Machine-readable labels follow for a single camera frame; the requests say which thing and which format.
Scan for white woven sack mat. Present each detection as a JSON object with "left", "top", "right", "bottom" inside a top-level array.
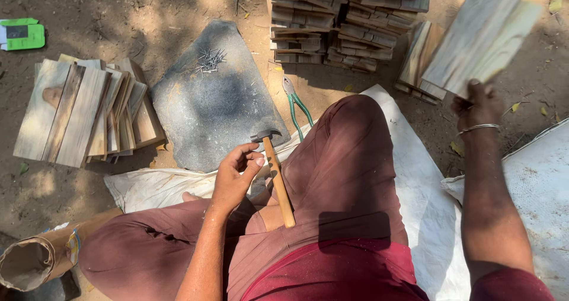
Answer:
[{"left": 103, "top": 84, "right": 472, "bottom": 301}]

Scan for green cardboard packet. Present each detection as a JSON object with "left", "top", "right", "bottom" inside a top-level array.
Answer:
[{"left": 0, "top": 17, "right": 46, "bottom": 52}]

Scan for tall stack of wooden slats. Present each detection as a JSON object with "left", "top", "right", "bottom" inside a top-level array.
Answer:
[{"left": 261, "top": 0, "right": 442, "bottom": 73}]

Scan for flat grey stone slab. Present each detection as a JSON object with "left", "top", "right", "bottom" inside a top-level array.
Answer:
[{"left": 151, "top": 20, "right": 291, "bottom": 173}]

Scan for wooden handled claw hammer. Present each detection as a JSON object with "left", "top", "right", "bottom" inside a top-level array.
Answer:
[{"left": 250, "top": 129, "right": 296, "bottom": 229}]

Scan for rolled brown cardboard tube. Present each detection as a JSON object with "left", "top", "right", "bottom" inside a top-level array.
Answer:
[{"left": 0, "top": 208, "right": 124, "bottom": 292}]

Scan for small stack of wooden planks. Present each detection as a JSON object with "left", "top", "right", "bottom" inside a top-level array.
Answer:
[{"left": 394, "top": 21, "right": 447, "bottom": 105}]

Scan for green handled pliers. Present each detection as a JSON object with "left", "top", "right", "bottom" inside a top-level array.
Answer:
[{"left": 282, "top": 76, "right": 314, "bottom": 142}]

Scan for red shirt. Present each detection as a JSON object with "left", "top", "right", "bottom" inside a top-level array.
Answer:
[{"left": 240, "top": 239, "right": 556, "bottom": 301}]

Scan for white woven sack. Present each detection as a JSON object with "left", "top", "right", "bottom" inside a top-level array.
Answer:
[{"left": 441, "top": 118, "right": 569, "bottom": 301}]

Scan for person's left hand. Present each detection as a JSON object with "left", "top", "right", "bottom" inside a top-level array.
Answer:
[{"left": 210, "top": 142, "right": 266, "bottom": 214}]

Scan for pile of assembled wooden boards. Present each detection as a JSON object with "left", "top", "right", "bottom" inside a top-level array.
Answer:
[{"left": 13, "top": 54, "right": 167, "bottom": 168}]

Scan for brown trousers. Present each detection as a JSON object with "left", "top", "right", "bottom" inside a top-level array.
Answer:
[{"left": 78, "top": 95, "right": 409, "bottom": 301}]

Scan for pale wooden board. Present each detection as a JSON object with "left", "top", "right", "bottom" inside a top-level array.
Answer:
[{"left": 421, "top": 0, "right": 543, "bottom": 100}]

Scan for silver wrist bangle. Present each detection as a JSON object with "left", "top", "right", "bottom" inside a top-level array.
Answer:
[{"left": 457, "top": 123, "right": 501, "bottom": 136}]

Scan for heap of small nails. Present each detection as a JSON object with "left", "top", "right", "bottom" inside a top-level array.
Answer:
[{"left": 194, "top": 47, "right": 228, "bottom": 76}]

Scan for person's right hand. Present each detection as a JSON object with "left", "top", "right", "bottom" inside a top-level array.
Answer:
[{"left": 451, "top": 79, "right": 504, "bottom": 133}]

